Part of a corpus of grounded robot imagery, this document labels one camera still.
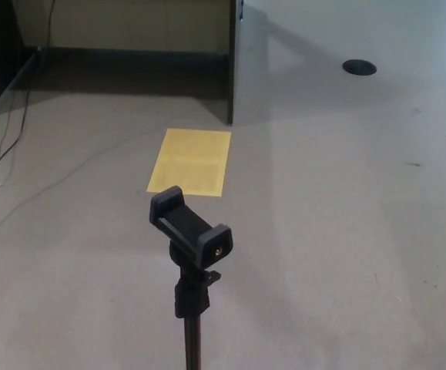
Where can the black desk with beige panel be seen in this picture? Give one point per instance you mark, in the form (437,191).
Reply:
(245,77)

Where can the round black floor grommet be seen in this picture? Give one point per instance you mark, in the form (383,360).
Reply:
(359,67)

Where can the yellow rectangular floor panel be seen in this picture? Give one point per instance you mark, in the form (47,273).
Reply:
(192,162)

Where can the black tripod with phone holder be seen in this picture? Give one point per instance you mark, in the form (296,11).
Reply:
(191,230)

